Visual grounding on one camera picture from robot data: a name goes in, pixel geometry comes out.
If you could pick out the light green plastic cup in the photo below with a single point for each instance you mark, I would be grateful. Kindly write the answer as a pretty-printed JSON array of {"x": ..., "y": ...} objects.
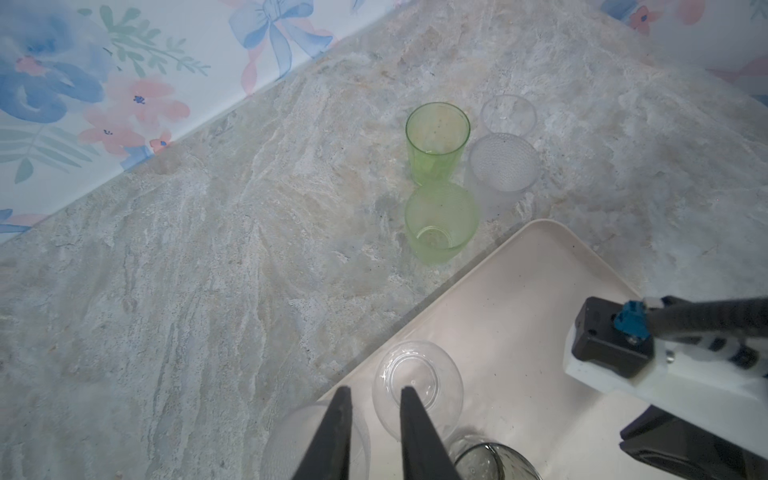
[{"x": 440, "y": 220}]

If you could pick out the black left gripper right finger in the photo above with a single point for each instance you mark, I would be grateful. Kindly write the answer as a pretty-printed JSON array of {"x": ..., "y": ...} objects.
[{"x": 424, "y": 456}]

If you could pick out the beige plastic tray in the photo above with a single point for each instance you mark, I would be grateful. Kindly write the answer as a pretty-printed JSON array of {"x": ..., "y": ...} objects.
[{"x": 505, "y": 324}]

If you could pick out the grey smoked plastic cup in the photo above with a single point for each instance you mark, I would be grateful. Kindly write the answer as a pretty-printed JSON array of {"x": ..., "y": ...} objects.
[{"x": 478, "y": 458}]

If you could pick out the clear plastic cup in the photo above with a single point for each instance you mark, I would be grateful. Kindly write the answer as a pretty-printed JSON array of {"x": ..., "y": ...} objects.
[
  {"x": 509, "y": 114},
  {"x": 500, "y": 169},
  {"x": 431, "y": 372},
  {"x": 290, "y": 439}
]

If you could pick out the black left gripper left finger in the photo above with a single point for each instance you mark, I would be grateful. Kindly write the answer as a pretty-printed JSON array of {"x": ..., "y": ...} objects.
[{"x": 328, "y": 455}]

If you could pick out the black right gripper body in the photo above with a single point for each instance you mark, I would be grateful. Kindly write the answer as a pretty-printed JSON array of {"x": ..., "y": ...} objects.
[{"x": 668, "y": 443}]

